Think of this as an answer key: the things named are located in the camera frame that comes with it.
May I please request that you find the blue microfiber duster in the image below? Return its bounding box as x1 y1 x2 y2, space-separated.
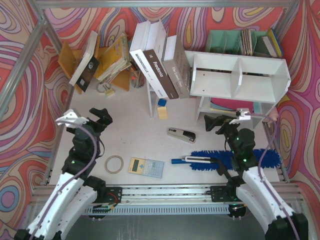
171 149 281 171

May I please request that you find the black binder clip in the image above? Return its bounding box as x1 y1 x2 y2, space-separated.
216 159 231 179

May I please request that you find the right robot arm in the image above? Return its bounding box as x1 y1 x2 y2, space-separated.
204 115 309 240

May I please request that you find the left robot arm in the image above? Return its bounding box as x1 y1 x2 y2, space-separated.
14 108 113 240

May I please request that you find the white bookshelf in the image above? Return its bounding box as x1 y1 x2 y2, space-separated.
147 50 292 126

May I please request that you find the coloured paper stack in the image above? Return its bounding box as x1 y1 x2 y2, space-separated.
210 97 261 115

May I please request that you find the beige black stapler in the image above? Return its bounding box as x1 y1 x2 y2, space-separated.
167 128 196 144

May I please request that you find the pink toy pig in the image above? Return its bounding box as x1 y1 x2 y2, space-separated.
262 107 279 127

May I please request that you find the yellow sticky note pad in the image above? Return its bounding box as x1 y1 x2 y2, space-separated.
157 106 168 120

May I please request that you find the blue small box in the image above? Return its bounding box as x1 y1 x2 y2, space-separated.
157 98 167 107

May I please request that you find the black white book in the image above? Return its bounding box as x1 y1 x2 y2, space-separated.
69 30 100 92

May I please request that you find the yellow books stack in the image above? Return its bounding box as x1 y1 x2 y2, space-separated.
96 32 131 84

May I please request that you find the yellow wooden book rack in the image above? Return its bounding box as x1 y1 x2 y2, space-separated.
58 35 132 93

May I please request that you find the calculator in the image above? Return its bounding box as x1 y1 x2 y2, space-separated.
128 157 165 179

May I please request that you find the white Mademoiselle book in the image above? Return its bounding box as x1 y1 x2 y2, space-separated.
129 20 168 99

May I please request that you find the grey Lonely Ones book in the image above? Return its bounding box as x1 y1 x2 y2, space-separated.
162 35 192 99

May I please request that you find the green desk organizer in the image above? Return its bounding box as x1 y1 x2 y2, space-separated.
205 28 284 59

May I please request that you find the brown Fredonia book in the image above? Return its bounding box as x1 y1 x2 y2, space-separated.
143 20 179 100

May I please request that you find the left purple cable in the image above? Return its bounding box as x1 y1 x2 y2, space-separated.
32 121 98 236

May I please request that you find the purple cable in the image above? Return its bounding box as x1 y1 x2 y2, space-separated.
32 121 98 236
251 112 301 240

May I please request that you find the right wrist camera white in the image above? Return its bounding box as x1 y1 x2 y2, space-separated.
229 108 251 125

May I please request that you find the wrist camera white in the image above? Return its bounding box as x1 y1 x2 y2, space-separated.
229 108 251 125
55 108 89 129

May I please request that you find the key ring with padlock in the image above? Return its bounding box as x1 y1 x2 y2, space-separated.
96 81 115 97

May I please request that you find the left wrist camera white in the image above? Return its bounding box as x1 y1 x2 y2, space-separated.
55 108 89 129

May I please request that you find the tape roll ring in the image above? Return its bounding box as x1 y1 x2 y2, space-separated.
104 154 124 174

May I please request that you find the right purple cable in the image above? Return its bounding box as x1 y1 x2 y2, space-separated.
251 112 301 240

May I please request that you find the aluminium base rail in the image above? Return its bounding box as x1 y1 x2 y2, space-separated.
30 182 304 218

